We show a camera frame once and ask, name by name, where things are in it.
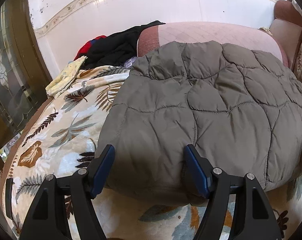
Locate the leaf pattern bed blanket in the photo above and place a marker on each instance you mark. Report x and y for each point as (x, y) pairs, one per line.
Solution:
(61, 138)

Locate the pink bolster pillow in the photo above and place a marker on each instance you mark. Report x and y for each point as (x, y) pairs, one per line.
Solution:
(195, 32)

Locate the wooden stained glass door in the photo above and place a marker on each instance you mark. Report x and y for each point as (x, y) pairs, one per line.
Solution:
(23, 73)

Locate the grey quilted hooded jacket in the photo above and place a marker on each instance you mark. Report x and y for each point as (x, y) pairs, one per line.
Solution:
(241, 109)

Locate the pink padded headboard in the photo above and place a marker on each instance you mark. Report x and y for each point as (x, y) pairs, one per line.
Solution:
(287, 30)

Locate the black smartphone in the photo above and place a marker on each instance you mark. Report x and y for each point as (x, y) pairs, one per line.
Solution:
(8, 198)

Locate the floral box beside bed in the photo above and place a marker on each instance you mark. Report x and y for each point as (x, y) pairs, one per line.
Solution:
(4, 151)

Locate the red garment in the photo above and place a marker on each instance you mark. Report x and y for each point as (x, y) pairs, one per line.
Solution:
(85, 48)

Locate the yellow patterned cloth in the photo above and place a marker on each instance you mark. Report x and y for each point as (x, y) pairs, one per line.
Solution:
(65, 79)

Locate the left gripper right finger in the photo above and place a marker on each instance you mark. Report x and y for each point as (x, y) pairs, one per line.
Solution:
(253, 217)

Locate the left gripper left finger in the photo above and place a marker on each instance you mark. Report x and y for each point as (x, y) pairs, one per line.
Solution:
(46, 217)

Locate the black garment pile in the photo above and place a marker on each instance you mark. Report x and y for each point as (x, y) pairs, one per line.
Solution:
(115, 49)

